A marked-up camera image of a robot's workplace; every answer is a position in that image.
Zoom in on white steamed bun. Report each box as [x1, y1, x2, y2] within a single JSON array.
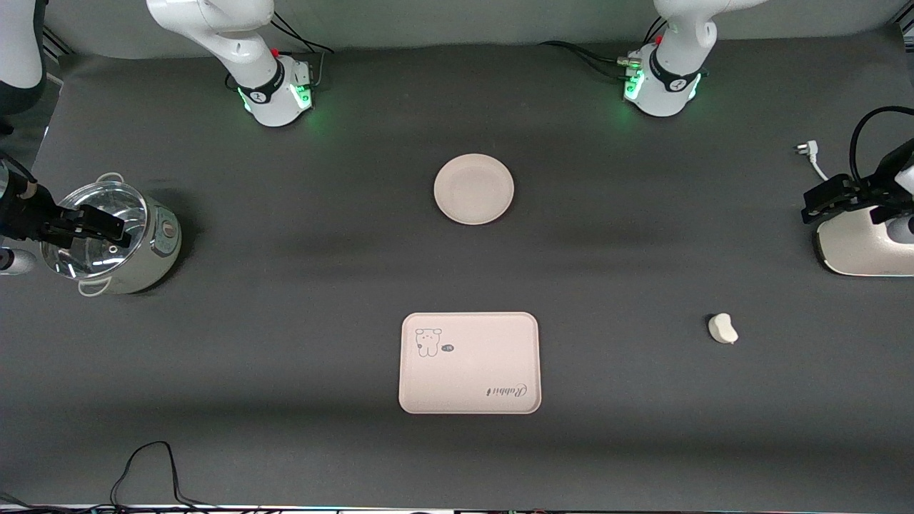
[[707, 313, 740, 346]]

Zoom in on round beige plate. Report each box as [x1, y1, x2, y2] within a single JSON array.
[[433, 153, 515, 226]]

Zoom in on beige rabbit print tray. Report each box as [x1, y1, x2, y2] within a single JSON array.
[[398, 312, 542, 415]]

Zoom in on glass pot lid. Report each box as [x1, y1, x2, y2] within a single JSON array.
[[41, 181, 149, 281]]

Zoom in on white appliance with dark rim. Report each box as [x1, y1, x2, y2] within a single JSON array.
[[814, 207, 914, 277]]

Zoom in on steel pot with glass lid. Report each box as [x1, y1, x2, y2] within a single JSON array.
[[75, 171, 183, 297]]

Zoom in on white power plug cord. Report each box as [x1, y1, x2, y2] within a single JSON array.
[[795, 141, 830, 181]]

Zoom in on aluminium frame rail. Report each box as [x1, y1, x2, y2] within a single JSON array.
[[41, 25, 76, 66]]

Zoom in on thin black floor cable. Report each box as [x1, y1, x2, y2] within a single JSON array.
[[0, 441, 236, 514]]

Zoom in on black right base cables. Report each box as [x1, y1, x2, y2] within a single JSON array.
[[270, 11, 335, 90]]

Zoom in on black base cables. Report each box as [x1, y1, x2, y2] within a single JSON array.
[[539, 16, 668, 79], [270, 11, 335, 90]]

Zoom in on black left base cables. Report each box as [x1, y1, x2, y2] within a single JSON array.
[[539, 16, 668, 79]]

